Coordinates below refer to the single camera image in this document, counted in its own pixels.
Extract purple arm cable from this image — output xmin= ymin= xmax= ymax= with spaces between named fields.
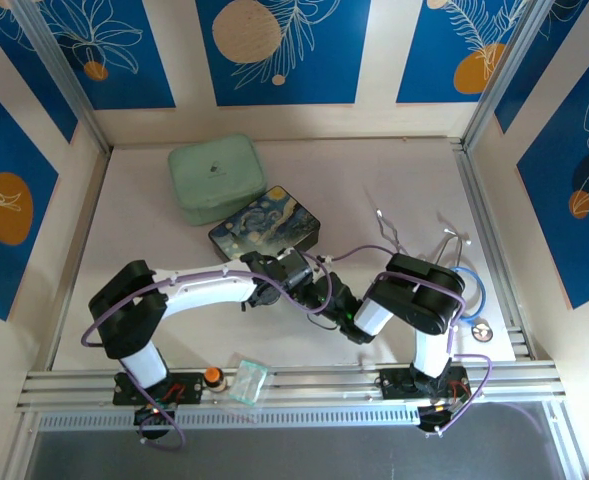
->
xmin=318 ymin=243 xmax=493 ymax=439
xmin=80 ymin=267 xmax=334 ymax=451

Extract blue poster beige circle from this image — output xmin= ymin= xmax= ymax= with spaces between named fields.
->
xmin=195 ymin=0 xmax=374 ymax=108

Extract starry night painted box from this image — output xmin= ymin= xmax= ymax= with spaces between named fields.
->
xmin=207 ymin=184 xmax=321 ymax=261

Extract blue poster dark circle leaf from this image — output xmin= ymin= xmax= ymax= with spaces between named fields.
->
xmin=516 ymin=47 xmax=589 ymax=310

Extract small bottle orange cap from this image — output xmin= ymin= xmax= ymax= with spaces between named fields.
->
xmin=202 ymin=366 xmax=228 ymax=394

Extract aluminium side frame rail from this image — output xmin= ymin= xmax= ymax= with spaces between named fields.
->
xmin=43 ymin=149 xmax=111 ymax=372
xmin=453 ymin=142 xmax=531 ymax=361

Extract long aluminium frame rail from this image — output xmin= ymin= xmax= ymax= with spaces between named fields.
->
xmin=16 ymin=367 xmax=570 ymax=412

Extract blue poster orange circle fern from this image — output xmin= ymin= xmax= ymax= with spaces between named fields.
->
xmin=396 ymin=0 xmax=530 ymax=105

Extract grey slotted cable duct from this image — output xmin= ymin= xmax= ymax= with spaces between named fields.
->
xmin=36 ymin=405 xmax=423 ymax=432

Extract blue poster orange oval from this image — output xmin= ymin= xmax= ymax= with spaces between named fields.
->
xmin=0 ymin=72 xmax=60 ymax=321

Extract blue wall poster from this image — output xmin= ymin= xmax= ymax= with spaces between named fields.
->
xmin=493 ymin=0 xmax=589 ymax=135
xmin=0 ymin=9 xmax=79 ymax=145

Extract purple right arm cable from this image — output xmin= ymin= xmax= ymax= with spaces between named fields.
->
xmin=318 ymin=243 xmax=493 ymax=439

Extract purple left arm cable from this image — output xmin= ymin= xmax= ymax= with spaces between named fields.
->
xmin=80 ymin=267 xmax=334 ymax=451

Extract mint green zip pouch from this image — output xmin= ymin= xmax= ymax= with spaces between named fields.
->
xmin=167 ymin=133 xmax=269 ymax=227

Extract metal crucible tongs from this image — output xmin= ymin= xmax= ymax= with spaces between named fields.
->
xmin=363 ymin=185 xmax=410 ymax=259

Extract aluminium frame corner post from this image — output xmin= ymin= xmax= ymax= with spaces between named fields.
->
xmin=11 ymin=0 xmax=111 ymax=154
xmin=461 ymin=0 xmax=545 ymax=149

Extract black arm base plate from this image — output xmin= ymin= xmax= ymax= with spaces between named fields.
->
xmin=379 ymin=365 xmax=471 ymax=401
xmin=112 ymin=368 xmax=206 ymax=407

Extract blue poster flower outline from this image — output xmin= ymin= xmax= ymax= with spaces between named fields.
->
xmin=37 ymin=0 xmax=177 ymax=111

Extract blue tube stethoscope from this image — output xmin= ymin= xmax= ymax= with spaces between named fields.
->
xmin=431 ymin=227 xmax=498 ymax=344

